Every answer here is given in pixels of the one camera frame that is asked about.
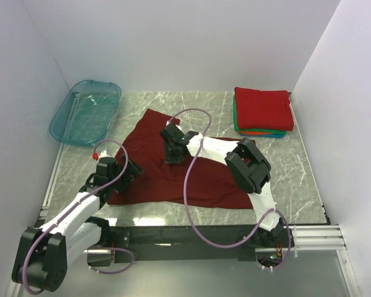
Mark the blue transparent plastic bin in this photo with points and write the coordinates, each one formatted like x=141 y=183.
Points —
x=84 y=117

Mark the dark red t-shirt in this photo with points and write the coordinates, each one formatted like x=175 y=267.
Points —
x=210 y=185

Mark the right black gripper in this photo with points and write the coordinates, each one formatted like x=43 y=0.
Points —
x=169 y=158

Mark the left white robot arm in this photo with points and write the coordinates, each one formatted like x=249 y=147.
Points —
x=44 y=253

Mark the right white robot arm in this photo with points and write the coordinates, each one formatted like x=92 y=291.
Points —
x=250 y=171

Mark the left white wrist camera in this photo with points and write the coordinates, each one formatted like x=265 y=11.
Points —
x=100 y=155

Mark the folded blue t-shirt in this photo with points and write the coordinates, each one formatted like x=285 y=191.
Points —
x=275 y=136

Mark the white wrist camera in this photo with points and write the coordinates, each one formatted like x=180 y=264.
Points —
x=100 y=155
x=175 y=122

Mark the folded red t-shirt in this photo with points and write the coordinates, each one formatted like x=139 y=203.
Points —
x=263 y=109

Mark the folded orange t-shirt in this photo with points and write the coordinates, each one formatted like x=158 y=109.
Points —
x=249 y=132

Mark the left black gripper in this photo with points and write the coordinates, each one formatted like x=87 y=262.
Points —
x=132 y=171

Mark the aluminium frame rail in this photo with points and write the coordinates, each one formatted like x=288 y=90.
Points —
x=305 y=237

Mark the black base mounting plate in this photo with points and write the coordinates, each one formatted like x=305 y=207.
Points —
x=147 y=243

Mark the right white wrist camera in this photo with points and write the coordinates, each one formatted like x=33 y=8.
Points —
x=175 y=122

